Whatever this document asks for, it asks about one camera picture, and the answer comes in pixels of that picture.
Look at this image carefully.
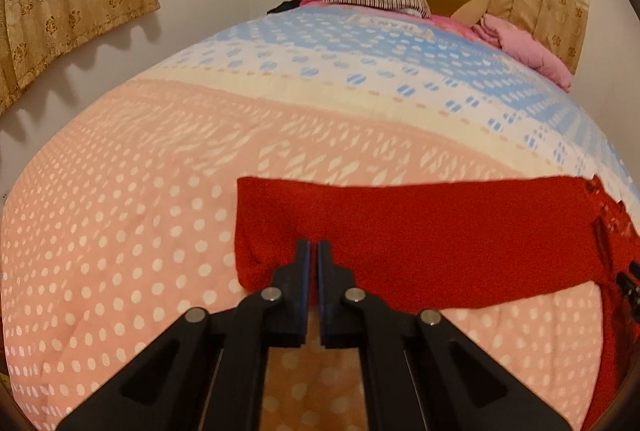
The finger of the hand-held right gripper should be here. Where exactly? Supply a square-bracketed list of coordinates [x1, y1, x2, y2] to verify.
[616, 260, 640, 312]

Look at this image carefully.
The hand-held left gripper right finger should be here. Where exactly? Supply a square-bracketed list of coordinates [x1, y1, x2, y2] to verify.
[317, 239, 572, 431]

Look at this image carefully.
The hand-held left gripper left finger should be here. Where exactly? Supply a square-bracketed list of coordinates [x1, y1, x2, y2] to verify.
[57, 239, 313, 431]

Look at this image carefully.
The red knit garment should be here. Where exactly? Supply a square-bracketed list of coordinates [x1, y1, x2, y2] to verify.
[235, 175, 640, 417]

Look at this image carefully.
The pink and blue dotted blanket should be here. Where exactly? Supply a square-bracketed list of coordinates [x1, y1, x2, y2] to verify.
[0, 4, 640, 431]

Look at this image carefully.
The pink pillow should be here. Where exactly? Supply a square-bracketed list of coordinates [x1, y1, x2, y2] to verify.
[472, 14, 572, 93]

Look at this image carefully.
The pink bedsheet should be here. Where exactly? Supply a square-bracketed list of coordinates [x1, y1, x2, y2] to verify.
[299, 0, 481, 34]

